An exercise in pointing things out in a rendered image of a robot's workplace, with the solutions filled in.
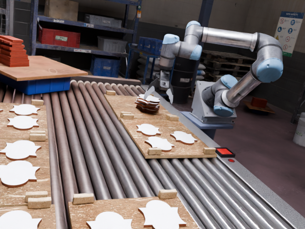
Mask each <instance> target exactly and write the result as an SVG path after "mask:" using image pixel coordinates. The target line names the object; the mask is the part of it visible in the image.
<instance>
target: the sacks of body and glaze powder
mask: <svg viewBox="0 0 305 229"><path fill-rule="evenodd" d="M139 56H140V57H141V58H140V59H138V62H139V63H141V65H139V66H138V68H139V69H140V70H138V71H137V72H136V73H137V74H136V80H137V78H143V77H144V71H145V66H146V60H147V57H146V56H144V55H141V54H140V55H139ZM152 63H153V58H149V63H148V69H147V75H146V78H150V74H151V69H152ZM158 64H159V59H158V58H155V63H154V68H153V74H152V79H154V78H155V74H156V73H159V71H160V68H159V67H158ZM203 69H205V66H204V65H202V64H199V66H198V69H197V76H196V81H195V85H194V90H193V93H195V90H196V83H197V81H199V80H202V79H204V77H203V76H202V75H205V72H204V71H203Z"/></svg>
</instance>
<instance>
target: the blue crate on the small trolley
mask: <svg viewBox="0 0 305 229"><path fill-rule="evenodd" d="M162 43H163V40H159V39H155V38H148V37H140V38H139V44H138V49H139V50H142V51H145V52H148V53H150V54H153V55H160V54H161V49H162Z"/></svg>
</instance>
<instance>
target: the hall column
mask: <svg viewBox="0 0 305 229"><path fill-rule="evenodd" d="M213 1H214V0H202V6H201V10H200V14H199V19H198V22H199V23H200V25H201V27H208V23H209V19H210V15H211V11H212V6H213ZM198 44H199V45H200V46H202V49H203V45H204V42H198ZM201 55H202V52H201ZM201 55H200V58H199V60H197V62H196V67H195V72H194V75H193V79H192V84H191V88H190V93H189V97H188V98H190V99H193V98H194V95H193V94H192V93H193V89H194V85H195V81H196V76H197V69H198V66H199V63H200V59H201Z"/></svg>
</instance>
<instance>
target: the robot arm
mask: <svg viewBox="0 0 305 229"><path fill-rule="evenodd" d="M198 42H206V43H212V44H218V45H226V46H233V47H239V48H245V49H250V50H251V51H252V52H256V53H257V60H256V61H255V62H254V63H253V64H252V65H251V66H250V71H249V72H248V73H247V74H246V75H244V76H243V77H242V78H241V79H240V80H239V81H237V80H236V78H235V77H233V76H232V75H224V76H222V77H221V78H220V79H219V80H218V81H217V82H216V83H214V84H213V85H211V86H208V87H206V88H205V89H203V91H202V100H203V101H204V103H205V104H206V105H207V106H209V107H211V108H214V112H215V114H217V115H219V116H222V117H229V116H232V115H233V113H234V109H235V108H236V107H237V106H238V105H239V103H240V100H241V99H242V98H244V97H245V96H246V95H247V94H248V93H250V92H251V91H252V90H253V89H254V88H255V87H257V86H258V85H259V84H260V83H270V82H271V81H272V82H274V81H276V80H278V79H279V78H280V77H281V75H282V72H283V58H282V46H281V44H280V42H279V41H278V40H276V39H275V38H273V37H272V36H269V35H266V34H263V33H257V32H256V33H254V34H249V33H242V32H236V31H229V30H221V29H214V28H207V27H201V25H200V23H199V22H197V21H191V22H189V23H188V24H187V27H186V30H185V36H184V41H183V42H182V41H179V37H178V36H176V35H172V34H166V35H165V36H164V40H163V43H162V49H161V54H160V58H158V59H159V64H158V67H159V68H160V71H159V73H156V74H155V78H154V81H152V82H151V83H150V85H149V87H148V89H147V90H146V93H145V95H144V98H143V99H144V100H145V99H146V98H147V97H148V96H149V95H150V94H151V93H152V92H154V91H155V88H154V87H155V86H156V87H157V89H160V90H166V93H167V95H168V97H169V99H170V103H171V104H172V102H173V87H172V85H171V84H170V81H169V80H170V79H169V71H168V70H172V67H173V64H174V60H175V56H178V57H183V58H187V59H190V60H199V58H200V55H201V52H202V46H200V45H199V44H198Z"/></svg>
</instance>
